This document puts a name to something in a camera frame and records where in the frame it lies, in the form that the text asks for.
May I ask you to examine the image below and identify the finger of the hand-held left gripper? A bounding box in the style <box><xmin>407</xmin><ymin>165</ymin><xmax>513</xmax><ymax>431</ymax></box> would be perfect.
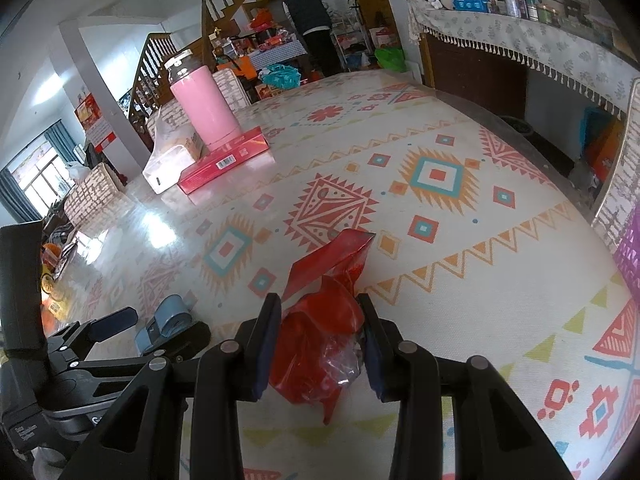
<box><xmin>75</xmin><ymin>294</ymin><xmax>211</xmax><ymax>368</ymax></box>
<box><xmin>47</xmin><ymin>307</ymin><xmax>138</xmax><ymax>361</ymax></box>

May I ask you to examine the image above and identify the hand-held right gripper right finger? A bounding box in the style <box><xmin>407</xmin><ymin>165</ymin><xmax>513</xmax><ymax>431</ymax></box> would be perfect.
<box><xmin>356</xmin><ymin>292</ymin><xmax>573</xmax><ymax>480</ymax></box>

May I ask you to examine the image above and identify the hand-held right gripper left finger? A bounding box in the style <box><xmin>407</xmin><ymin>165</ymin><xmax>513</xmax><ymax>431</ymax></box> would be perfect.
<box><xmin>59</xmin><ymin>292</ymin><xmax>282</xmax><ymax>480</ymax></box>

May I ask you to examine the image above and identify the red plastic bag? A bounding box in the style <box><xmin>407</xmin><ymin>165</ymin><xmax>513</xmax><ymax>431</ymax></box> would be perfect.
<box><xmin>268</xmin><ymin>228</ymin><xmax>376</xmax><ymax>426</ymax></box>

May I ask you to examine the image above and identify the teal window curtain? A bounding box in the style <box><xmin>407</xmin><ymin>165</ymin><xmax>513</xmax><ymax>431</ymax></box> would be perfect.
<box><xmin>0</xmin><ymin>170</ymin><xmax>21</xmax><ymax>223</ymax></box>
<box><xmin>45</xmin><ymin>120</ymin><xmax>76</xmax><ymax>161</ymax></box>

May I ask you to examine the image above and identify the patterned chair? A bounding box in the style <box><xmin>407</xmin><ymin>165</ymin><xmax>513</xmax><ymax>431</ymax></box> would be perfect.
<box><xmin>592</xmin><ymin>77</ymin><xmax>640</xmax><ymax>256</ymax></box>
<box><xmin>212</xmin><ymin>69</ymin><xmax>251</xmax><ymax>111</ymax></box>
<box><xmin>64</xmin><ymin>162</ymin><xmax>126</xmax><ymax>228</ymax></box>

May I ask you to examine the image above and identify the white tissue box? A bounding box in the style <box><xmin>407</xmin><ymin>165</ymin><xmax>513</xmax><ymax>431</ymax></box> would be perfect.
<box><xmin>142</xmin><ymin>110</ymin><xmax>206</xmax><ymax>196</ymax></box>

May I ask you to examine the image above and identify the flat red box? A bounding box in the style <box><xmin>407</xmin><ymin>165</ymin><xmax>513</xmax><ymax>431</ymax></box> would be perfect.
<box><xmin>177</xmin><ymin>126</ymin><xmax>271</xmax><ymax>195</ymax></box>

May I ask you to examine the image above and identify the pink thermos bottle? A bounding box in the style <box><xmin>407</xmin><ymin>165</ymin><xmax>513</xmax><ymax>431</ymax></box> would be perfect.
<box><xmin>165</xmin><ymin>52</ymin><xmax>243</xmax><ymax>153</ymax></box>

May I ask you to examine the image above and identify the wooden staircase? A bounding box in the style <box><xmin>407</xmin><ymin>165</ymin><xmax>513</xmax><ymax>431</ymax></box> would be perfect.
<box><xmin>127</xmin><ymin>0</ymin><xmax>258</xmax><ymax>126</ymax></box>

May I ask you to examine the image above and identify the teal bag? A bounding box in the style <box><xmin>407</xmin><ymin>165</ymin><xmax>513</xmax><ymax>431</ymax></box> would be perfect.
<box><xmin>260</xmin><ymin>63</ymin><xmax>301</xmax><ymax>88</ymax></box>

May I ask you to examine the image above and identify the checked cloth table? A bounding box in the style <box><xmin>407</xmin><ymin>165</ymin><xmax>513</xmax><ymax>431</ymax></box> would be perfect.
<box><xmin>240</xmin><ymin>35</ymin><xmax>308</xmax><ymax>71</ymax></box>

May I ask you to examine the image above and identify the green bag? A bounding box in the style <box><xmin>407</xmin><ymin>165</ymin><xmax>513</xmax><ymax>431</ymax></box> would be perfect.
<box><xmin>375</xmin><ymin>47</ymin><xmax>407</xmax><ymax>73</ymax></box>

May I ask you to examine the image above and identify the dark wooden cabinet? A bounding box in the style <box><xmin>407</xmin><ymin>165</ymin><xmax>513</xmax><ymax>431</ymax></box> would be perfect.
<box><xmin>425</xmin><ymin>35</ymin><xmax>601</xmax><ymax>181</ymax></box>

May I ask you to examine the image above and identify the white rack shelf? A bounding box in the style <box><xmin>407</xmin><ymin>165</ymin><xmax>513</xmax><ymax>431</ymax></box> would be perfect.
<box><xmin>332</xmin><ymin>7</ymin><xmax>371</xmax><ymax>71</ymax></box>

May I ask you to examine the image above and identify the tasselled leaf-print cloth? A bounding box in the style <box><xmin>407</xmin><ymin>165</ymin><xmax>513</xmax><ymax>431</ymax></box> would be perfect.
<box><xmin>407</xmin><ymin>0</ymin><xmax>631</xmax><ymax>121</ymax></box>

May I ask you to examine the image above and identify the red wall calendar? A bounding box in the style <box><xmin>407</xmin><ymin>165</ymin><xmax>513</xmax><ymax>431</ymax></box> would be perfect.
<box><xmin>74</xmin><ymin>92</ymin><xmax>116</xmax><ymax>151</ymax></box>

